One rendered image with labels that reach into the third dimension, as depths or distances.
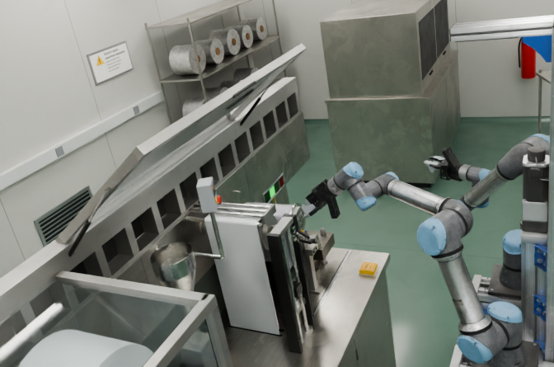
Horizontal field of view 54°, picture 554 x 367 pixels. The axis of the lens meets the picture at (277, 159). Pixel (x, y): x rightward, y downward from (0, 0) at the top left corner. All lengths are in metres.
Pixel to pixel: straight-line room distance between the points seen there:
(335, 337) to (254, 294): 0.37
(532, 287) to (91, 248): 1.63
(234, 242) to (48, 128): 2.88
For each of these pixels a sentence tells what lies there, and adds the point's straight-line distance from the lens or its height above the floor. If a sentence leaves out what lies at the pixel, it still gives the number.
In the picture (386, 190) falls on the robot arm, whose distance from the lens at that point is 2.26.
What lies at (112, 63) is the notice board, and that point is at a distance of 5.32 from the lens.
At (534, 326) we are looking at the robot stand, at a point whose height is 0.82.
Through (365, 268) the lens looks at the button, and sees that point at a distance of 2.64.
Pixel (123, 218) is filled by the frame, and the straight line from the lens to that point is 1.98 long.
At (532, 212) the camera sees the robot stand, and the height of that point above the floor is 1.34.
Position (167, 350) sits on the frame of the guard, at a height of 1.60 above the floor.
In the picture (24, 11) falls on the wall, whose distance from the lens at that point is 4.76.
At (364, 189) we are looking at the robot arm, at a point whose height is 1.43.
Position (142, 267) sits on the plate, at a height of 1.40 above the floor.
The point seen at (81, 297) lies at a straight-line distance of 1.67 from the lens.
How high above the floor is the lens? 2.42
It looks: 22 degrees down
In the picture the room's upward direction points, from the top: 10 degrees counter-clockwise
